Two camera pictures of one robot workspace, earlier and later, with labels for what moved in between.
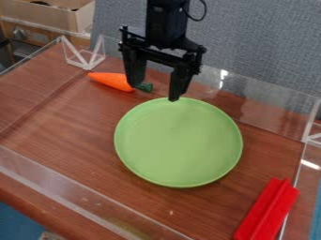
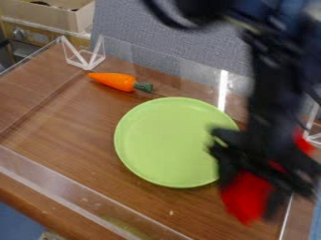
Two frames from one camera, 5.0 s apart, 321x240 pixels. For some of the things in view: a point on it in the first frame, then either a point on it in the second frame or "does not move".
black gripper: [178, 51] to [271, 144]
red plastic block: [267, 217] to [247, 192]
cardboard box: [67, 15] does not move
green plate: [180, 143] does not move
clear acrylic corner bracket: [85, 59] does not move
